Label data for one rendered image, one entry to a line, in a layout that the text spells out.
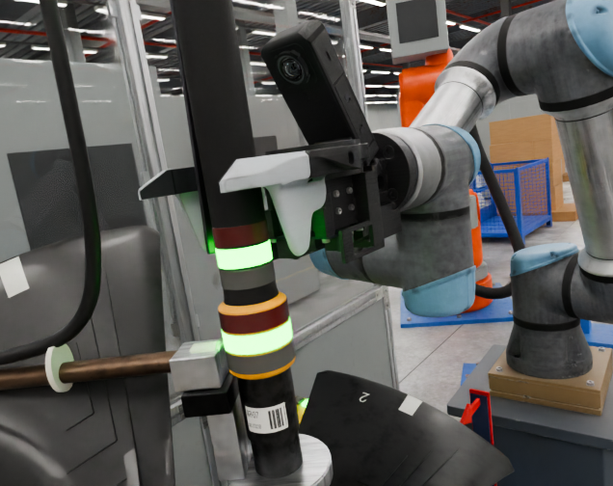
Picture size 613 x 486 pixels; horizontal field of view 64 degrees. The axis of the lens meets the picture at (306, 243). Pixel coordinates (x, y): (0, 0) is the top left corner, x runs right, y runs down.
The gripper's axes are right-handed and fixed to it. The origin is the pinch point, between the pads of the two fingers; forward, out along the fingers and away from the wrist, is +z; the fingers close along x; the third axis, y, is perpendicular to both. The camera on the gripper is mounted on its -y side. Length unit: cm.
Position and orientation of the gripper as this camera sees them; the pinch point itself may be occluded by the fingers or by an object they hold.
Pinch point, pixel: (191, 175)
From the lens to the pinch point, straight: 28.1
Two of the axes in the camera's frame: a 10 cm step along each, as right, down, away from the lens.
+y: 1.3, 9.8, 1.7
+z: -6.2, 2.2, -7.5
